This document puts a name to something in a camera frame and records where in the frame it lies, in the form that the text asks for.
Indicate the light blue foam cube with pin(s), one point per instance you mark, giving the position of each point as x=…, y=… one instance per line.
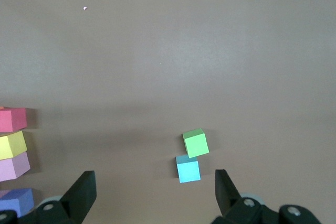
x=187, y=170

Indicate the green foam cube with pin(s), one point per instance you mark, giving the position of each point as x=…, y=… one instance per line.
x=196, y=144

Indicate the table cover sheet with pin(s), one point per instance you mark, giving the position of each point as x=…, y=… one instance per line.
x=183, y=64

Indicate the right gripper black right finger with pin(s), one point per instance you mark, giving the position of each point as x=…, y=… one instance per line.
x=236, y=205

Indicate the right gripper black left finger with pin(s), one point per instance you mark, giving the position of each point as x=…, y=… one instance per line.
x=73, y=200

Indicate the pink foam cube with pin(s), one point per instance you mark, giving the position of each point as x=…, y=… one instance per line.
x=13, y=167
x=4, y=193

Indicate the purple foam cube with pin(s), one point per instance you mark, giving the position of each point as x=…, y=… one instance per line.
x=17, y=201

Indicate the yellow foam cube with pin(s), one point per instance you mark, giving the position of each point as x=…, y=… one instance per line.
x=11, y=145

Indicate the red foam cube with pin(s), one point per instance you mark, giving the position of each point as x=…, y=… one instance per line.
x=11, y=120

